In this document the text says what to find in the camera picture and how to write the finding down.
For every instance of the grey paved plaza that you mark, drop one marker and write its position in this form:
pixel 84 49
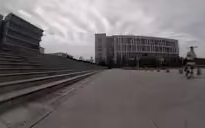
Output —
pixel 130 100

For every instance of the person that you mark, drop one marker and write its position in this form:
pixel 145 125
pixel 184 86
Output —
pixel 190 56

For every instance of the wide grey stone steps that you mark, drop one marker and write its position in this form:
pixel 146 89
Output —
pixel 20 71

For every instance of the bicycle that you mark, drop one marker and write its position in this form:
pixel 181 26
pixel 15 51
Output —
pixel 189 72

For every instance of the large pale building with windows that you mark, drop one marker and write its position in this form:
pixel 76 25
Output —
pixel 140 50

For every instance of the low building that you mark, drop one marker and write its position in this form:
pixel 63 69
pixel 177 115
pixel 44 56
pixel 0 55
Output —
pixel 58 54

